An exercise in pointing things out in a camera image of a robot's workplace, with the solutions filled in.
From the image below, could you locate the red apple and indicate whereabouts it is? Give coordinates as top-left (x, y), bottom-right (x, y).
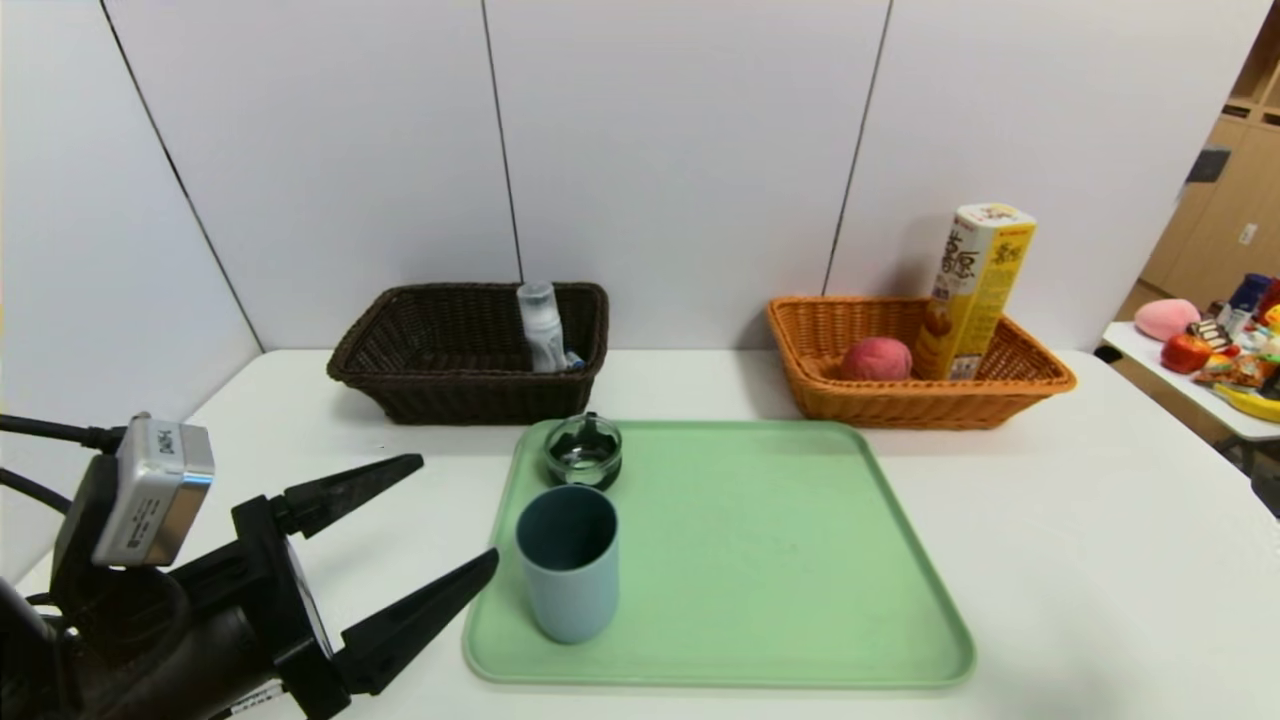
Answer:
top-left (1160, 333), bottom-right (1214, 376)

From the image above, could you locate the light green plastic tray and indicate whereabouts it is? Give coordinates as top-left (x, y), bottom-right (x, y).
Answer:
top-left (462, 418), bottom-right (979, 691)

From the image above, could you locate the orange snack packet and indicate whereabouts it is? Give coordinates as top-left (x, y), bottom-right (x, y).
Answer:
top-left (1193, 353), bottom-right (1280, 391)

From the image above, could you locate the yellow snack box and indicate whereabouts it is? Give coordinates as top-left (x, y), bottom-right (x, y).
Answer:
top-left (913, 203), bottom-right (1039, 382)

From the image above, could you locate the blue grey plastic cup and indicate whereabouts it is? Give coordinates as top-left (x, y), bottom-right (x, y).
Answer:
top-left (516, 486), bottom-right (621, 644)

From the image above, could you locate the light wooden cabinet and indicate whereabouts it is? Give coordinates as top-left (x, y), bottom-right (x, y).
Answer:
top-left (1115, 0), bottom-right (1280, 321)

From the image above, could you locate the dark brown wicker basket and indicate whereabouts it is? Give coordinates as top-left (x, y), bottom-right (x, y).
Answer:
top-left (326, 281), bottom-right (611, 426)

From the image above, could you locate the orange wicker basket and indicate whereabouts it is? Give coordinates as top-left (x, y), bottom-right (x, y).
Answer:
top-left (766, 295), bottom-right (1080, 431)

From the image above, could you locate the pink round plush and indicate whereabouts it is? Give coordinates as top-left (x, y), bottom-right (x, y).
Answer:
top-left (1135, 298), bottom-right (1201, 343)

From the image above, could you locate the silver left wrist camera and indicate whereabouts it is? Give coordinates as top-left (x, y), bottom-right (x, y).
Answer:
top-left (90, 412), bottom-right (216, 569)

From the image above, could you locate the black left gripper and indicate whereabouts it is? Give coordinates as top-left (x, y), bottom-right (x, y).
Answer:
top-left (101, 452), bottom-right (500, 720)

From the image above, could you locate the pink red peach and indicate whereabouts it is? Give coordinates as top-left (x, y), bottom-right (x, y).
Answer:
top-left (840, 336), bottom-right (915, 383)

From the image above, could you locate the clear plastic bottle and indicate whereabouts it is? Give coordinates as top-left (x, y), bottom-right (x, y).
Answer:
top-left (517, 281), bottom-right (571, 374)

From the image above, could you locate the black left wrist camera cable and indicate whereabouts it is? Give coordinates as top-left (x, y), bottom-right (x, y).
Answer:
top-left (0, 413), bottom-right (126, 516)

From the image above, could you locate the dark glass ashtray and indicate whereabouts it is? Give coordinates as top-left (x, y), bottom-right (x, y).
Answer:
top-left (545, 412), bottom-right (624, 491)

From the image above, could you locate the yellow banana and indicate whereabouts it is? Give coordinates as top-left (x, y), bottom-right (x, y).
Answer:
top-left (1213, 383), bottom-right (1280, 424)

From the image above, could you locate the dark blue bottle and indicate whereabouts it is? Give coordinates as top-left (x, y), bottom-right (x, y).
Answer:
top-left (1225, 273), bottom-right (1271, 319)

